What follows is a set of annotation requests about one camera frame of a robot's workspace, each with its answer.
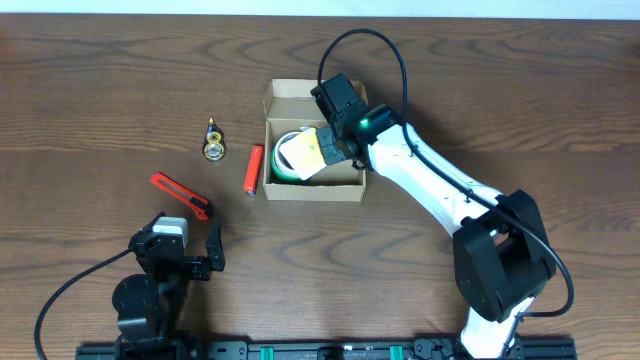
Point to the cardboard box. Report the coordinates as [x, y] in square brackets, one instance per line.
[289, 107]

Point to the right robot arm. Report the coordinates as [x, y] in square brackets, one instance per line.
[501, 261]

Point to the red lighter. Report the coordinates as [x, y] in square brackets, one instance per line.
[253, 169]

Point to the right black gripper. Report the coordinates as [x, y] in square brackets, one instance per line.
[331, 155]

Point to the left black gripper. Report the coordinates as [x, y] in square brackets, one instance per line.
[200, 267]

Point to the yellow sticky note pad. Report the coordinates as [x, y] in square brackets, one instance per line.
[304, 153]

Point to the white tape roll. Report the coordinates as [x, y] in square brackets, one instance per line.
[285, 140]

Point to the red utility knife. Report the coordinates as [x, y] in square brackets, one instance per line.
[200, 206]

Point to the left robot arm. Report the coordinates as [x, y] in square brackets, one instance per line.
[149, 304]

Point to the green tape roll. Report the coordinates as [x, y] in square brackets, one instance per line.
[282, 177]

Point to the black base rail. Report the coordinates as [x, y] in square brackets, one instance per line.
[418, 349]

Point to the black yellow correction tape dispenser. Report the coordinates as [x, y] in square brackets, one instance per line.
[214, 148]

